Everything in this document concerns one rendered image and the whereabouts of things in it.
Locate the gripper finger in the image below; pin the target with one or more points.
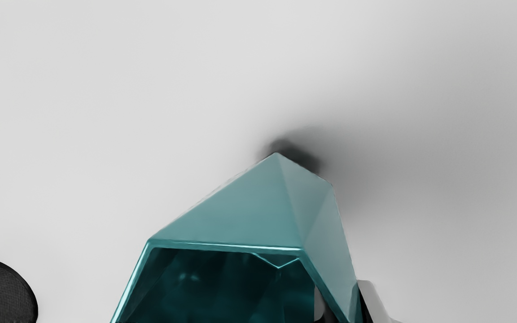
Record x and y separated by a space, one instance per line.
375 305

